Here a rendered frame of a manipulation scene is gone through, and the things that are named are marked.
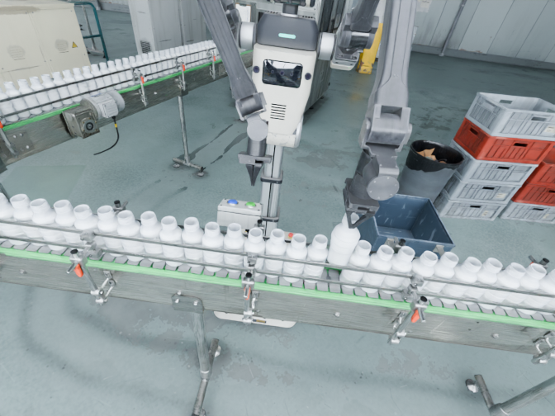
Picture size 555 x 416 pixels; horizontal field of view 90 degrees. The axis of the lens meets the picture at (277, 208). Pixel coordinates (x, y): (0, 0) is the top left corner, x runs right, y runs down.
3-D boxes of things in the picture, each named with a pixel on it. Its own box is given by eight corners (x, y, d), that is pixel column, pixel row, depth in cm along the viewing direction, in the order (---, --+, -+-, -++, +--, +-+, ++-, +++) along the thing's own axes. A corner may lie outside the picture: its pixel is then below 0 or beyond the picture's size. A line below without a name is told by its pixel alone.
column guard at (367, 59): (357, 72, 720) (370, 21, 650) (354, 68, 751) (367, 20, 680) (372, 74, 720) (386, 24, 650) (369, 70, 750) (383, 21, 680)
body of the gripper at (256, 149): (270, 164, 84) (273, 139, 81) (237, 160, 84) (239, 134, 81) (272, 160, 90) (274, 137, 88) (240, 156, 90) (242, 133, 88)
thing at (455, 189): (448, 200, 267) (461, 181, 253) (430, 177, 299) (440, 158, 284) (508, 205, 272) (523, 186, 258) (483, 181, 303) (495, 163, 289)
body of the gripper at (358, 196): (369, 186, 69) (379, 161, 65) (377, 214, 62) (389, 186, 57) (343, 183, 69) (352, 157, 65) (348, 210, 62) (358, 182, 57)
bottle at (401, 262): (386, 276, 89) (407, 240, 79) (400, 290, 85) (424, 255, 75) (372, 281, 87) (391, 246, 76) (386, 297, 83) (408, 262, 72)
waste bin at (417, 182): (391, 217, 274) (419, 160, 233) (382, 190, 309) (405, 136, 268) (437, 223, 274) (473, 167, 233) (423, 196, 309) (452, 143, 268)
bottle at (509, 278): (493, 314, 82) (531, 281, 72) (471, 302, 85) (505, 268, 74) (495, 300, 86) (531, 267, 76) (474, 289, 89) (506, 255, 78)
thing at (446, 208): (438, 217, 281) (448, 200, 267) (421, 193, 313) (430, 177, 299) (495, 221, 286) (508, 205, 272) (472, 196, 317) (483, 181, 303)
